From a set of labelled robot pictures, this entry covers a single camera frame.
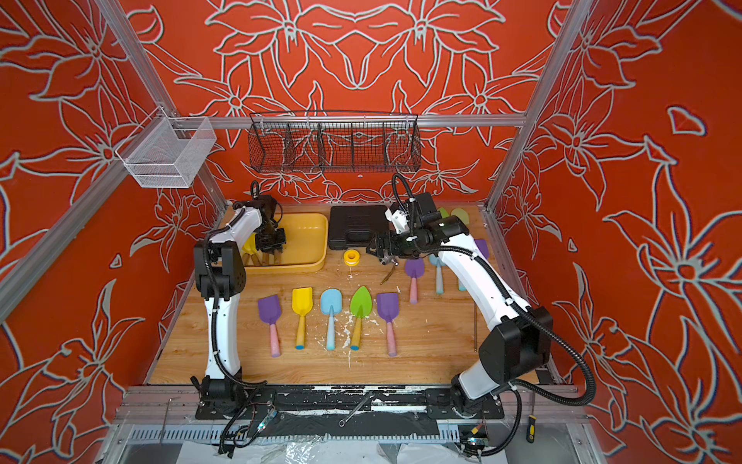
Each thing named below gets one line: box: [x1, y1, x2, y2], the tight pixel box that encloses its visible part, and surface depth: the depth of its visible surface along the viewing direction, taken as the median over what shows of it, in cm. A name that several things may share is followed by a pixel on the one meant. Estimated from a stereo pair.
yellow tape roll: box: [342, 248, 361, 267], surface depth 102 cm
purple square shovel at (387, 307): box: [376, 291, 400, 357], surface depth 91 cm
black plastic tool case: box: [328, 204, 390, 250], surface depth 105 cm
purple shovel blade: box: [257, 293, 282, 358], surface depth 91 cm
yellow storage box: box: [243, 212, 329, 275], surface depth 102 cm
